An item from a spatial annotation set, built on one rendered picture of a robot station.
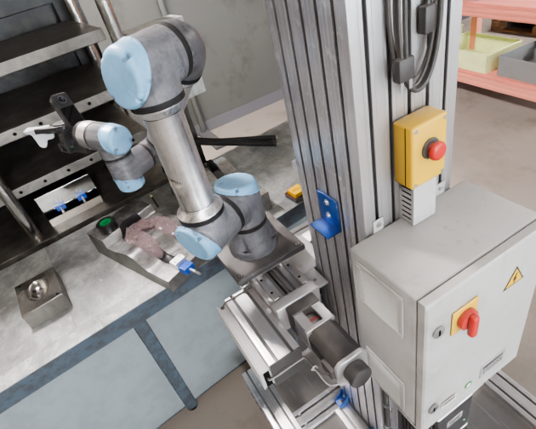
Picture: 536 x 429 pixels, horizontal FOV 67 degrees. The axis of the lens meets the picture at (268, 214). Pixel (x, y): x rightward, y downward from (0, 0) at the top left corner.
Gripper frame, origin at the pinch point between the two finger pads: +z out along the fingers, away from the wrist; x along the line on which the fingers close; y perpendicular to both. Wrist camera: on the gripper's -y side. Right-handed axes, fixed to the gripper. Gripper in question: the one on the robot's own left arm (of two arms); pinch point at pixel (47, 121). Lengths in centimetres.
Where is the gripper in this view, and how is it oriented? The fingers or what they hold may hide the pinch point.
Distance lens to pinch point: 139.8
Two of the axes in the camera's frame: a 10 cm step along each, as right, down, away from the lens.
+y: 1.3, 8.5, 5.1
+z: -8.1, -2.0, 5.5
